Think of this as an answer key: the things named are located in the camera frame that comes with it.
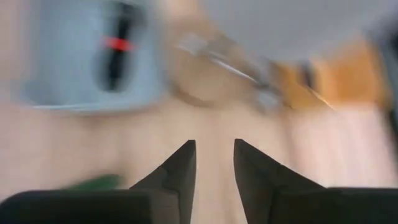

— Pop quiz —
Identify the grey plastic bin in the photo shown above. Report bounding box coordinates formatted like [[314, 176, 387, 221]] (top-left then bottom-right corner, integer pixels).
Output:
[[20, 0, 167, 113]]

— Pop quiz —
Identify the white cylindrical bucket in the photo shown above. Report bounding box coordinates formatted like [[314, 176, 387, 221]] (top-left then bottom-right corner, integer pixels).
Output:
[[167, 0, 398, 110]]

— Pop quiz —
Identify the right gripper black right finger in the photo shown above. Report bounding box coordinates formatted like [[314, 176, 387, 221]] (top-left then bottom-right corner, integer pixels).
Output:
[[233, 138, 398, 224]]

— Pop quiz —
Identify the green braided USB cable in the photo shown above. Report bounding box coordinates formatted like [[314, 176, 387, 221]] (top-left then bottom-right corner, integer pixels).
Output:
[[67, 174, 123, 192]]

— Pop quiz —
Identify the black cable with red tie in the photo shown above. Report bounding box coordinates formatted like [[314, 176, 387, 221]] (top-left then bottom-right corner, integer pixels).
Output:
[[95, 2, 139, 93]]

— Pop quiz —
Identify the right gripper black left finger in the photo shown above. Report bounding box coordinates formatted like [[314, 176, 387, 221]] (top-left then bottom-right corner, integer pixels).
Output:
[[0, 139, 197, 224]]

